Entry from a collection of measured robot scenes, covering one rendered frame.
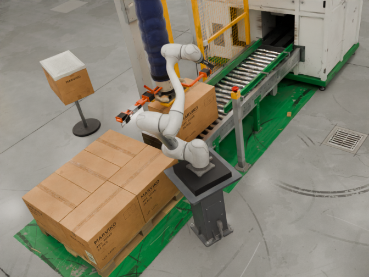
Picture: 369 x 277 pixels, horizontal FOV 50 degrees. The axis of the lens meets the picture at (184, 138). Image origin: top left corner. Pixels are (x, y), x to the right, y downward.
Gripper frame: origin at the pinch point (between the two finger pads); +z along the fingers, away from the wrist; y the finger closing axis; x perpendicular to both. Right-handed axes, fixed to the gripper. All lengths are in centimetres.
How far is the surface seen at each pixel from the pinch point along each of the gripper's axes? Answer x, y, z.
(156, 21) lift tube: 14, -54, -4
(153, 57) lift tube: -12, -53, 17
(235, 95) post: -5, 13, 76
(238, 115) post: -20, 21, 93
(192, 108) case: -35, -18, 72
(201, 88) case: -13, -26, 89
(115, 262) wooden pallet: -195, -3, 41
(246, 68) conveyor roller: 41, -24, 196
